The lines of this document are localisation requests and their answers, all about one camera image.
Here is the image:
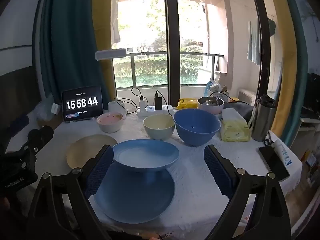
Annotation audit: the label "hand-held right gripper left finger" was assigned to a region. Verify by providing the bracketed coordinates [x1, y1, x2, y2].
[25, 144, 115, 240]

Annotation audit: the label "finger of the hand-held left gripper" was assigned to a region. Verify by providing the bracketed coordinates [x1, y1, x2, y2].
[27, 126, 54, 153]

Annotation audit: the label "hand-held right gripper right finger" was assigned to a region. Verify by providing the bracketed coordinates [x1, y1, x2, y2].
[204, 144, 292, 240]

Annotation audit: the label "beige plate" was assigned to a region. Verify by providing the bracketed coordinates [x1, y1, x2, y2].
[66, 134, 118, 170]

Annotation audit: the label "large blue bowl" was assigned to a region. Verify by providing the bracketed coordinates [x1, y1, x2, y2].
[173, 108, 221, 147]

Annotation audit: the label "dark blue plate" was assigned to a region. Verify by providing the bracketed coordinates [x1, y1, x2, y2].
[94, 164, 175, 224]

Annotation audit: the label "pink spotted bowl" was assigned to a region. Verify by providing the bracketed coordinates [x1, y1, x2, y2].
[97, 112, 125, 133]

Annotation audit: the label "light blue plate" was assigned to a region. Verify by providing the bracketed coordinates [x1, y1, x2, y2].
[112, 139, 180, 173]

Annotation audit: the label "cream bowl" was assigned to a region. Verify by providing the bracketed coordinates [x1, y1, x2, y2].
[143, 114, 176, 140]

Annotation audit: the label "clear plastic bag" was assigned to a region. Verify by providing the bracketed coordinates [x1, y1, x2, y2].
[35, 102, 63, 120]

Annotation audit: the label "yellow tissue pack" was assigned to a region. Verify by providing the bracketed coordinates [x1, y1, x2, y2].
[220, 108, 252, 142]

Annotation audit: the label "tablet showing clock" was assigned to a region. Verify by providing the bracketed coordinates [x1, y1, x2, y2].
[62, 86, 104, 124]

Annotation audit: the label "black phone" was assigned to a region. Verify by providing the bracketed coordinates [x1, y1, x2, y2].
[258, 145, 290, 182]

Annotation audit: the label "black scissors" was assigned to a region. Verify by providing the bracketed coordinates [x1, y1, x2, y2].
[264, 130, 274, 146]

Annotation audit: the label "pink steel-lined bowl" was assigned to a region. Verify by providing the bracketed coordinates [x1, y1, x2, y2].
[197, 96, 224, 115]

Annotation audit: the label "grey cloth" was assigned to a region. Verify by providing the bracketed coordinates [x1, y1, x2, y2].
[222, 101, 255, 120]

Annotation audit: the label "grey thermos bottle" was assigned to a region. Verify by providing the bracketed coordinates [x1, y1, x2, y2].
[251, 94, 276, 142]

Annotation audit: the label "white cup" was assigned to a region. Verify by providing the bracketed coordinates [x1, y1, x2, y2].
[108, 100, 126, 115]

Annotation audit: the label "white tube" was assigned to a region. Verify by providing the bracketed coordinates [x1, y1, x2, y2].
[273, 139, 293, 167]

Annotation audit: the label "yellow packet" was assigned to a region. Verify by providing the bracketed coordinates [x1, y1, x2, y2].
[178, 98, 199, 110]

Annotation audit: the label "white plastic basket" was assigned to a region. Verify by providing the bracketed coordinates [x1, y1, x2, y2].
[209, 90, 230, 103]

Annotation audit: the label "white appliance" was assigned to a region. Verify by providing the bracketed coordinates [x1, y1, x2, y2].
[239, 87, 257, 105]

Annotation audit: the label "white power strip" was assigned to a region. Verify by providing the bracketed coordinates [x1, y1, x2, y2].
[136, 105, 174, 118]

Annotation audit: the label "blue bag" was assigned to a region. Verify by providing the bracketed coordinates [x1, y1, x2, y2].
[205, 79, 220, 98]

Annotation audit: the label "black charger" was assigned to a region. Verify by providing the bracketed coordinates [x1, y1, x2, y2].
[154, 92, 163, 110]

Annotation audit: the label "teal curtain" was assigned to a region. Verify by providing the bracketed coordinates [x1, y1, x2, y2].
[282, 0, 310, 148]
[37, 0, 110, 105]

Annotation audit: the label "balcony railing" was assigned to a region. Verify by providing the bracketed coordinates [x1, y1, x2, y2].
[114, 52, 224, 85]

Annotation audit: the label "yellow curtain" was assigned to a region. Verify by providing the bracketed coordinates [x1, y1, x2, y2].
[265, 0, 298, 140]

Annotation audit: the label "light blue hanging cloth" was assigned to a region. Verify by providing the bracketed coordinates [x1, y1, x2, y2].
[247, 20, 262, 65]

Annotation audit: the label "pale hanging garment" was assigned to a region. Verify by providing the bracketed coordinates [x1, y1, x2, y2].
[111, 0, 121, 44]

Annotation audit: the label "black basket cable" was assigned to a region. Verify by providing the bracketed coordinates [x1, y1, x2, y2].
[209, 91, 250, 105]

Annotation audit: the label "dark window frame post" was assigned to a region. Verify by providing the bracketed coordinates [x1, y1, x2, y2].
[164, 0, 180, 108]
[247, 0, 272, 105]

